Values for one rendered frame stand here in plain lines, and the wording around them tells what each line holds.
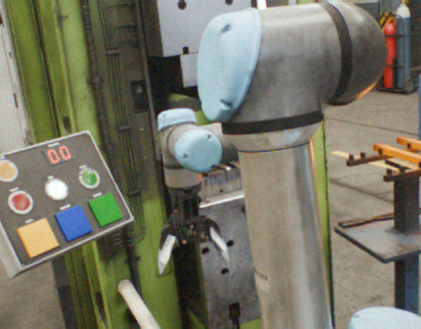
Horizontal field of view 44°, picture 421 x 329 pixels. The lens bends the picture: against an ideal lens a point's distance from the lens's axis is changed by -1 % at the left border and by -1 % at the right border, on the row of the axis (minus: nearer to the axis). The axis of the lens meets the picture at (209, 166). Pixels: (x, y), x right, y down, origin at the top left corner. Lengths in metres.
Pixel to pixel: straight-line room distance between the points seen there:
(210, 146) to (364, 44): 0.40
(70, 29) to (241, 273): 0.92
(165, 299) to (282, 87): 1.43
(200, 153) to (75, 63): 0.80
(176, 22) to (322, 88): 1.01
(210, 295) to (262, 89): 1.23
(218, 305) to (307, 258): 1.16
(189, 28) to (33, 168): 0.60
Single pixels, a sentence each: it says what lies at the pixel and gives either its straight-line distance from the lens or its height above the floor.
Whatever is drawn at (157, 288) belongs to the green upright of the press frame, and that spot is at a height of 0.58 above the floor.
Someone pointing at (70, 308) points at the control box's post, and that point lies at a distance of 1.55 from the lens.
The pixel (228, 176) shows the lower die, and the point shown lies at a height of 0.97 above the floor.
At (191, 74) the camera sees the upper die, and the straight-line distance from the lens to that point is 1.57.
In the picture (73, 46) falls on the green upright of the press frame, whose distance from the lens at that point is 1.62.
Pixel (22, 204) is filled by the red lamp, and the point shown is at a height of 1.09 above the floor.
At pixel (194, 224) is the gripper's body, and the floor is 1.06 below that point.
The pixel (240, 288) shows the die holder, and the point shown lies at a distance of 1.75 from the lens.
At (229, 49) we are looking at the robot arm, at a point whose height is 1.42.
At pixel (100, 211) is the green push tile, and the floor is 1.01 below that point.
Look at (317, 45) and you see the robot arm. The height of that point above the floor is 1.42.
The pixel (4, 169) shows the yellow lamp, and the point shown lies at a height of 1.17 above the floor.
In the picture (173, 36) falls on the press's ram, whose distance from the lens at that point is 1.55.
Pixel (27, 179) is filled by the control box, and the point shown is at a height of 1.13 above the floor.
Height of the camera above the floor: 1.45
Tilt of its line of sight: 16 degrees down
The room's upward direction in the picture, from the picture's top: 6 degrees counter-clockwise
